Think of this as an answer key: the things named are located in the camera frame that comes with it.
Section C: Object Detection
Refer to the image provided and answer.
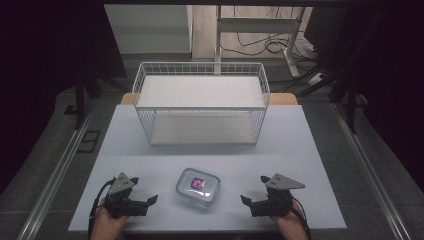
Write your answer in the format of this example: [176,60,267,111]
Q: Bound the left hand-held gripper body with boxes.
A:
[104,172,149,220]

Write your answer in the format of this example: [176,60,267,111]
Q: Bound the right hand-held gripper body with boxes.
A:
[249,173,306,218]

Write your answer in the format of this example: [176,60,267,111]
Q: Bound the clear plastic food container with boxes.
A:
[175,167,222,207]

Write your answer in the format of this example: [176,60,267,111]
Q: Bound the white wire basket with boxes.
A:
[131,61,271,147]

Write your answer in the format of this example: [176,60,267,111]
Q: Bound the person's left hand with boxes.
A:
[90,198,130,240]

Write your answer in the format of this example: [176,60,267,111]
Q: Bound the person's right hand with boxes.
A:
[270,202,310,240]

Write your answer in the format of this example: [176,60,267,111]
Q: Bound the wooden board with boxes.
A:
[120,92,299,106]

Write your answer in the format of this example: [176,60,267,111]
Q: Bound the black metal stand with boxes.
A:
[328,71,359,135]
[73,66,103,131]

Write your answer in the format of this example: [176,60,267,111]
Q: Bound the white board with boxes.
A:
[136,74,267,109]

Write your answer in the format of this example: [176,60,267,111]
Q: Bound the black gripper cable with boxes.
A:
[87,177,117,240]
[291,196,312,240]

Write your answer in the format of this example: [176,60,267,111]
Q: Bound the aluminium rail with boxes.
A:
[330,102,410,240]
[16,99,98,240]

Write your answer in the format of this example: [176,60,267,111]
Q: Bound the black floor cables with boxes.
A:
[220,5,323,63]

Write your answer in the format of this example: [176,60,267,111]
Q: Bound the white metal desk frame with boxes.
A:
[214,5,306,78]

